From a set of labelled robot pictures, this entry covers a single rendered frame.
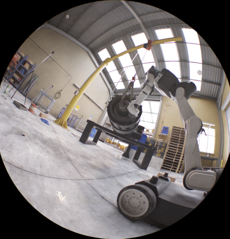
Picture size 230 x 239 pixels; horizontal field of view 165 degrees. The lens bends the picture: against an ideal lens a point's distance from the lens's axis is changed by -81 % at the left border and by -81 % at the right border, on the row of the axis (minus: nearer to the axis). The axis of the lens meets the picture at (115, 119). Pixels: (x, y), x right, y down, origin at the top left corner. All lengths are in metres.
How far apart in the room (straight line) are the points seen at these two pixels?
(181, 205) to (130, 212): 0.24
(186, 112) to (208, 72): 6.83
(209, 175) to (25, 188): 0.82
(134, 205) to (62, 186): 0.36
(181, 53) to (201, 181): 6.50
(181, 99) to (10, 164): 1.15
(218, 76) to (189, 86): 7.10
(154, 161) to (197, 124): 2.94
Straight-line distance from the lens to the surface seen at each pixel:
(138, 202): 0.44
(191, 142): 0.58
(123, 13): 6.96
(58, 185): 0.49
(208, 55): 7.23
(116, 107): 1.20
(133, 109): 0.80
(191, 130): 0.58
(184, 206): 0.46
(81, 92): 3.48
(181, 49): 6.60
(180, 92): 0.80
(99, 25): 7.71
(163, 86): 0.93
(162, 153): 4.00
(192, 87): 0.91
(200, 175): 0.55
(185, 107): 0.73
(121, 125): 1.06
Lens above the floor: 0.34
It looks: 16 degrees up
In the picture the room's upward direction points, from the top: 25 degrees clockwise
